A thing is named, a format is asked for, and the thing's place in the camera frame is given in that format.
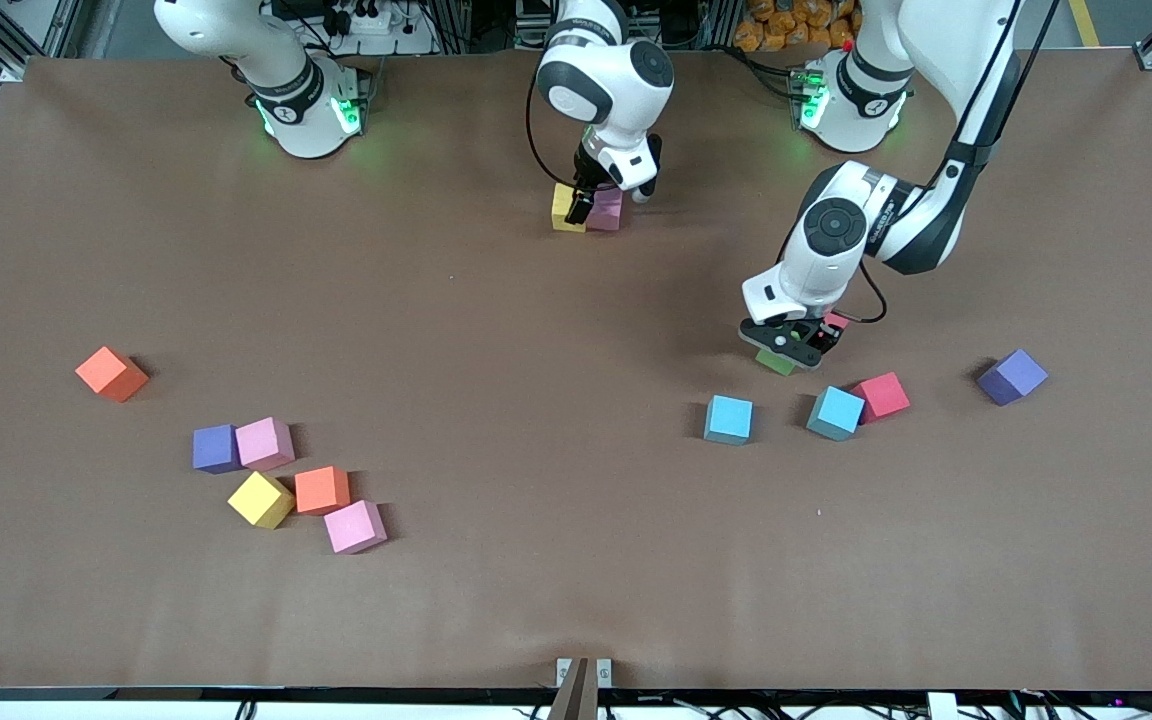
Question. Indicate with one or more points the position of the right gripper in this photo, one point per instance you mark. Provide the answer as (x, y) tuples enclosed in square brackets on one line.
[(593, 171)]

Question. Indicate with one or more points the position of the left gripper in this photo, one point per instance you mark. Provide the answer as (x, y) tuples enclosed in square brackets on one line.
[(820, 331)]

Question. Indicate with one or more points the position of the mauve pink foam cube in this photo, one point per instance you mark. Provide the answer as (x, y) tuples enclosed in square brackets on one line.
[(609, 213)]

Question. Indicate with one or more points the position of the yellow foam cube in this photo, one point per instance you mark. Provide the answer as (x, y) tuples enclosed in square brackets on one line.
[(260, 498), (559, 208)]

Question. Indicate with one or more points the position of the green foam cube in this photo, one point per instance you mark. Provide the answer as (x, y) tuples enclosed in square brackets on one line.
[(774, 366)]

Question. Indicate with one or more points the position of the orange foam cube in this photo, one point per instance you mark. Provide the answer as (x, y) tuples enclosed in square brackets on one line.
[(111, 372), (321, 488)]

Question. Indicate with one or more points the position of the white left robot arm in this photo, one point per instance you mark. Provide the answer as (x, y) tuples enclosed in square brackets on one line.
[(834, 228)]

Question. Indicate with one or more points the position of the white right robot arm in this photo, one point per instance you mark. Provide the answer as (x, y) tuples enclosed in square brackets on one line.
[(648, 65)]

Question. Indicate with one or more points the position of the cyan foam cube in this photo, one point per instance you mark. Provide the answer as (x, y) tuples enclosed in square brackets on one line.
[(728, 417), (836, 411)]

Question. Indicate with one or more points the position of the violet foam cube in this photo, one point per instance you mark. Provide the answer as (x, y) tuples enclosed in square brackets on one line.
[(1012, 375), (214, 447)]

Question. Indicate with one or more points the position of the orange mesh bag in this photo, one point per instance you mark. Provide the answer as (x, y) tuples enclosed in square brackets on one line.
[(786, 25)]

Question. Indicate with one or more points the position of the white power strip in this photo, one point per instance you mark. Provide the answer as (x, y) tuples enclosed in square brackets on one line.
[(364, 20)]

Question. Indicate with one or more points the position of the small white box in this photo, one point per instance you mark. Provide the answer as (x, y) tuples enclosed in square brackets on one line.
[(941, 707)]

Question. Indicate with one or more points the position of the brown bar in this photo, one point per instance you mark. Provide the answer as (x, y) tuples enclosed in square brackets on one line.
[(576, 695)]

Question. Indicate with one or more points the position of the grey metal bracket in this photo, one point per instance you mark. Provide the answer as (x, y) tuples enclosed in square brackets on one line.
[(604, 672)]

